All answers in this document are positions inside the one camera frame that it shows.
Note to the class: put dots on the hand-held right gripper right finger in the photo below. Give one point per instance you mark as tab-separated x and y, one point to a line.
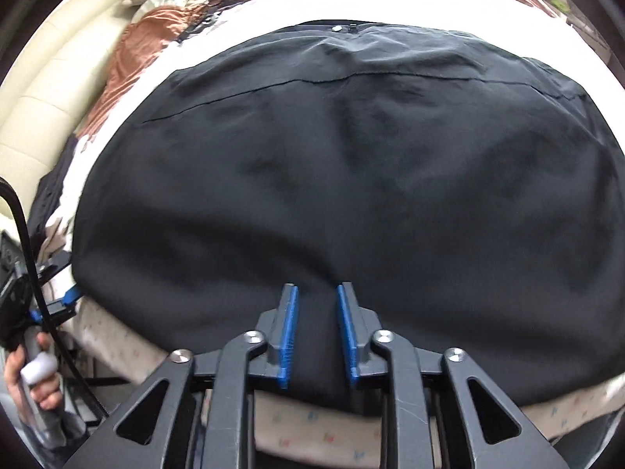
347	332

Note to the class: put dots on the green tissue pack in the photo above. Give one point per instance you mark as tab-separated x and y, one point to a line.
560	6

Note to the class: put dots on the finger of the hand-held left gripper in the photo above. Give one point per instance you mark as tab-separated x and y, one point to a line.
66	303
56	266

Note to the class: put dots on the pile of dark and light clothes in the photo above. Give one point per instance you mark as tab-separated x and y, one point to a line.
49	190

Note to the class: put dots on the bed with white patterned sheet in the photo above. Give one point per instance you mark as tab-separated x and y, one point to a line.
312	430

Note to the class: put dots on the black jacket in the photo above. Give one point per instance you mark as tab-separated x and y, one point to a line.
342	180

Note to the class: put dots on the cream padded headboard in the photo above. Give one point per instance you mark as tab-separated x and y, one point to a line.
49	107

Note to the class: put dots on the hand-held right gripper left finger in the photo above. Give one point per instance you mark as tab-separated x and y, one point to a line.
288	332

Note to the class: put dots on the brown and beige duvet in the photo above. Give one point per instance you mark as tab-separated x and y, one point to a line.
146	34

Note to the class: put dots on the person's left hand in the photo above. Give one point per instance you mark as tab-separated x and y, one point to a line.
46	391

